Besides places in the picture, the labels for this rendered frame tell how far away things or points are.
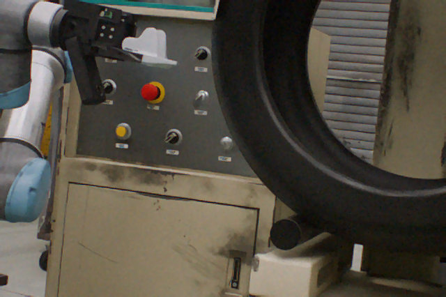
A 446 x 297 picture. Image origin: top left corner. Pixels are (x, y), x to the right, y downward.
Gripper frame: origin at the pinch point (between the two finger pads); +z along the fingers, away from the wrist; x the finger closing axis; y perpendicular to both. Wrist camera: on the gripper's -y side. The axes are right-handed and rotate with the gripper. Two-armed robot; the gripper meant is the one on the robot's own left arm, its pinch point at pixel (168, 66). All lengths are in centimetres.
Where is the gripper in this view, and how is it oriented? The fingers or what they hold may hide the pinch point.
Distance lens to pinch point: 151.7
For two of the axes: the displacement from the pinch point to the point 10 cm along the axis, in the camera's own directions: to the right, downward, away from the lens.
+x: 3.0, -0.2, 9.5
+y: 2.2, -9.7, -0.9
